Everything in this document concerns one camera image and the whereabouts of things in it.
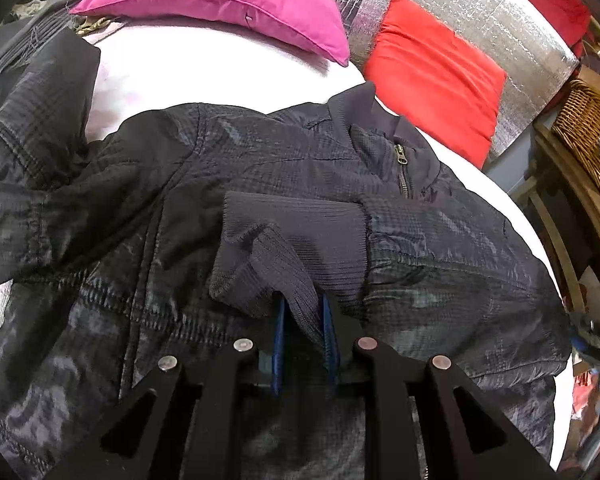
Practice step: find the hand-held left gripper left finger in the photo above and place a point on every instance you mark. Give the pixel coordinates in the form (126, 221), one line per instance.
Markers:
(278, 345)

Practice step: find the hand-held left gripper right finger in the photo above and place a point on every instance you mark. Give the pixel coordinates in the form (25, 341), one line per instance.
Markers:
(330, 347)

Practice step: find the black quilted jacket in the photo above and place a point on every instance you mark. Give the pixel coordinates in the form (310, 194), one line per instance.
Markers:
(170, 200)

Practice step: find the red square pillow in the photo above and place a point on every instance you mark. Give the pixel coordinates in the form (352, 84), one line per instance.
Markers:
(430, 75)

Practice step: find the white floral bedspread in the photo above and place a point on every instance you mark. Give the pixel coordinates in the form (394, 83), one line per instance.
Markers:
(125, 90)

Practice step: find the wicker basket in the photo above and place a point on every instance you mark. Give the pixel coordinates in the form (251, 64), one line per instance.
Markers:
(580, 130)

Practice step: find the silver foil insulation mat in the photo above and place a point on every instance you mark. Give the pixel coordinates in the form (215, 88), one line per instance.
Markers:
(485, 5)

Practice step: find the grey garment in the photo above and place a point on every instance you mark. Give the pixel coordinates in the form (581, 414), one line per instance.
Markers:
(40, 25)

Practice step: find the wooden chair frame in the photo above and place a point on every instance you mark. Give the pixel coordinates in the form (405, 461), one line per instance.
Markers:
(570, 220)

